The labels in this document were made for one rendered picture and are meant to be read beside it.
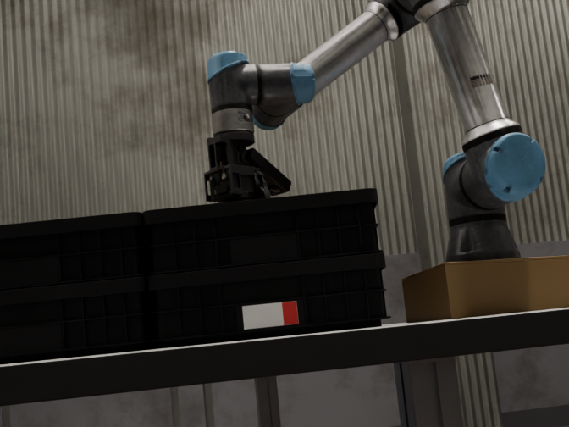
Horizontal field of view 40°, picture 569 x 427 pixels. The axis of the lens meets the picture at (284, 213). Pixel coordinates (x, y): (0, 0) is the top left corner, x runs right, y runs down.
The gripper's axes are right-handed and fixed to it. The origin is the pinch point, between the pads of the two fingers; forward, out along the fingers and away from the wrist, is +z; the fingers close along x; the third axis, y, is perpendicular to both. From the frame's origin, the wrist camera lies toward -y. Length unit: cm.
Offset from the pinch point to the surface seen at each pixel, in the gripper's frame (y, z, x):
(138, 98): -171, -127, -257
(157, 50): -182, -156, -249
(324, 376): -244, 43, -200
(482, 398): -302, 64, -135
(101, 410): -144, 47, -275
